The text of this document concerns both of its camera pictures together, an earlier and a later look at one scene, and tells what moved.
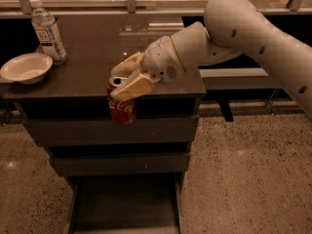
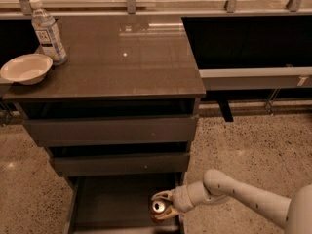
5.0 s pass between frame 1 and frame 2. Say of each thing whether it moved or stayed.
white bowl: stayed
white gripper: moved
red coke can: moved
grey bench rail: stayed
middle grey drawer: stayed
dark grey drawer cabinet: stayed
